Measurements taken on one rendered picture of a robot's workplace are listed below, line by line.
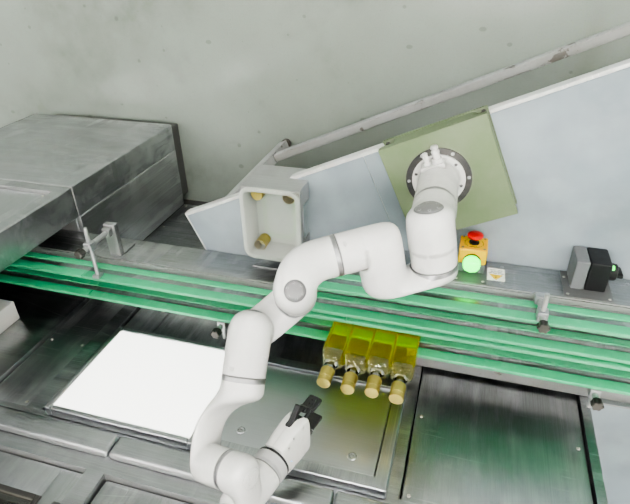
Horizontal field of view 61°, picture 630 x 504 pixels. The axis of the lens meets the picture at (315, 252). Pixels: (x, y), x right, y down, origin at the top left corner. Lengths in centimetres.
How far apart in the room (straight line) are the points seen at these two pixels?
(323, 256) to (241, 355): 24
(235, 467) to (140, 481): 41
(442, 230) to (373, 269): 15
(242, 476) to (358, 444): 41
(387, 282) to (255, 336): 28
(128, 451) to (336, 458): 50
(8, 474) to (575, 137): 155
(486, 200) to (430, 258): 33
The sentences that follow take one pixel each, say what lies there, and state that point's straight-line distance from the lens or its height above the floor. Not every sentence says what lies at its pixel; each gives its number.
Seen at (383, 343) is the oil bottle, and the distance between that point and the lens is 138.
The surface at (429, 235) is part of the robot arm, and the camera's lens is 104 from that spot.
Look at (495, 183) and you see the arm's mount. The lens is 134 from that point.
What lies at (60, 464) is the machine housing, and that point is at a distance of 151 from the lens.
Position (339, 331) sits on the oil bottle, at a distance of 141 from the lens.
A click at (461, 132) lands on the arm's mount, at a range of 129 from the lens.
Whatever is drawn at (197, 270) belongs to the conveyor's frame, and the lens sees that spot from 163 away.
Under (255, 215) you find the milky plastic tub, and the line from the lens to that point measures 156.
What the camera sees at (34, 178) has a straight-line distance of 204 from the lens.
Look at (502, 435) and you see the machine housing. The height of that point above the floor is 106.
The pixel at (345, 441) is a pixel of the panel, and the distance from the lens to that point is 136.
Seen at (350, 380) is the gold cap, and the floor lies 115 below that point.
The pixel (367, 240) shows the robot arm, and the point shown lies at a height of 117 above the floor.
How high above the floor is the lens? 204
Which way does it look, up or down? 54 degrees down
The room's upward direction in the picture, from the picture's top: 151 degrees counter-clockwise
